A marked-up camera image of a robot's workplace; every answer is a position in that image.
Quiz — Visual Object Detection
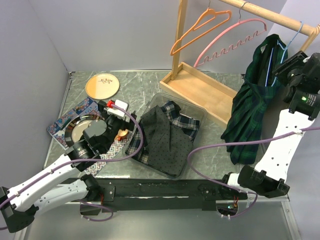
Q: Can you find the navy white plaid skirt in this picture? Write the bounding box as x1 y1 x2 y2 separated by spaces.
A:
125 100 201 161

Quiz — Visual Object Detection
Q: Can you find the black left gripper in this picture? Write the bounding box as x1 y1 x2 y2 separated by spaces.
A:
98 100 136 152

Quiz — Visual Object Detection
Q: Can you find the patterned placemat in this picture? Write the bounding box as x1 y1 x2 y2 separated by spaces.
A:
46 97 131 175

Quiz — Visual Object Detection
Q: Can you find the purple camera cable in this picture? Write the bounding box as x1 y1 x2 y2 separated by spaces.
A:
0 104 145 230
186 126 320 219

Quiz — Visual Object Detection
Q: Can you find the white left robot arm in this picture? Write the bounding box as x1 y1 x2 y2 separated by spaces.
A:
0 107 138 233

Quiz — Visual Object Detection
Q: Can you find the orange plastic hanger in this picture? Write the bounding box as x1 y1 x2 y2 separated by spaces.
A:
169 1 233 56

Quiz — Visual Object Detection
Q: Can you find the pink plastic hanger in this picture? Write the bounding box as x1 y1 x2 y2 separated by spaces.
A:
193 1 268 68

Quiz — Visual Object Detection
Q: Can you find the clear plastic bin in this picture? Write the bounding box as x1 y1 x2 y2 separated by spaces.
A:
123 93 207 179

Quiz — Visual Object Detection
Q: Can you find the wooden clothes rack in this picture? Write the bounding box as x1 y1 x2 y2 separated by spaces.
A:
159 0 320 128

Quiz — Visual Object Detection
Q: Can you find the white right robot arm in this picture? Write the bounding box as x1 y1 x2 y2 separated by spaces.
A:
218 51 320 200

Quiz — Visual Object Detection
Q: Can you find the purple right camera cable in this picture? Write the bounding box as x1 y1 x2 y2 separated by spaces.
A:
186 126 320 219

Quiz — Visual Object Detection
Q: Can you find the green plaid skirt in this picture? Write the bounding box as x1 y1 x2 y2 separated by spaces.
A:
220 34 289 165

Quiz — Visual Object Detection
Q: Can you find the blue wire hanger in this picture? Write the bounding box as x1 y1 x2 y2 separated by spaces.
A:
264 21 304 87

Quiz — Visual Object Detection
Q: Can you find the dark rimmed plate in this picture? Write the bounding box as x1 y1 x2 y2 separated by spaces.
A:
64 114 107 150

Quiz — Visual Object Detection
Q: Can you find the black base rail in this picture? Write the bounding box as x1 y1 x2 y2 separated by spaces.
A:
56 174 250 216

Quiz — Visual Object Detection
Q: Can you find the cream round plate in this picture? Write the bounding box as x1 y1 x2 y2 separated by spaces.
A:
85 73 120 100

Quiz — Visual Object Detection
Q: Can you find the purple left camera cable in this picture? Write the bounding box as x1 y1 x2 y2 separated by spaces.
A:
0 104 145 230

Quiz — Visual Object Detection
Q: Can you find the copper measuring cup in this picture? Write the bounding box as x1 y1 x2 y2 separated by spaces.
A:
115 129 129 142

